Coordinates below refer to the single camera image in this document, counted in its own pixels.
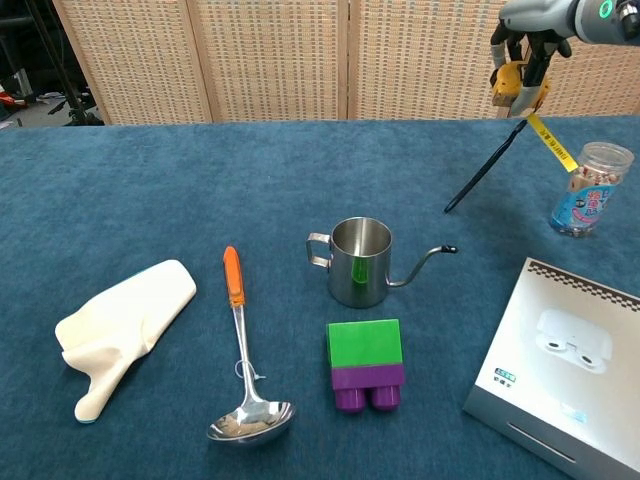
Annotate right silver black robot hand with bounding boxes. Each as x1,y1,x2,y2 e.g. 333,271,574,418
489,0,576,117

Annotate yellow tape measure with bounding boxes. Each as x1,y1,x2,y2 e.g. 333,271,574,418
443,60,576,215

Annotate clear plastic snack jar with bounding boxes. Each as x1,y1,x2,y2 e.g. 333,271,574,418
548,141,636,240

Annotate wicker folding screen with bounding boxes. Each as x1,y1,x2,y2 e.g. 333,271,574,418
52,0,640,126

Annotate stainless steel spouted pitcher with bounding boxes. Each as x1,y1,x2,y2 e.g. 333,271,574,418
305,216,459,308

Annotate white earbuds box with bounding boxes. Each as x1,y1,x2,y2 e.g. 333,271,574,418
462,257,640,480

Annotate green and purple toy block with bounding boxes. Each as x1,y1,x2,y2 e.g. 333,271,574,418
325,318,405,415

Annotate blue felt table cover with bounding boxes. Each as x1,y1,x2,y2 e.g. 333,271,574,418
0,115,640,480

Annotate black tripod stand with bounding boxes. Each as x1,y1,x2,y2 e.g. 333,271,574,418
24,0,106,126

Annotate cream folded cloth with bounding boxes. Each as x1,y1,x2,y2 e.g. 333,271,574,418
53,258,198,425

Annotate steel ladle orange handle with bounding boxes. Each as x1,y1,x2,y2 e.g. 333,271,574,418
206,245,297,445

